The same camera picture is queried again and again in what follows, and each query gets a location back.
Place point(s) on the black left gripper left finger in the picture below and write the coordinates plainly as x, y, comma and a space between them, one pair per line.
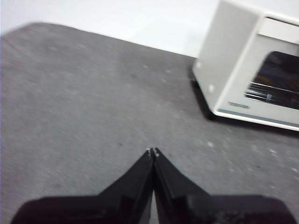
112, 205

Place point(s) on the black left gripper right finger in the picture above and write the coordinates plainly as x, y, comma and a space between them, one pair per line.
198, 207

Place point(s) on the white glass oven door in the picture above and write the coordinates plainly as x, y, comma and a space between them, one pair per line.
245, 77

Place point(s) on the white toaster oven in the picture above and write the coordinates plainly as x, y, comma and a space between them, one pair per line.
222, 46

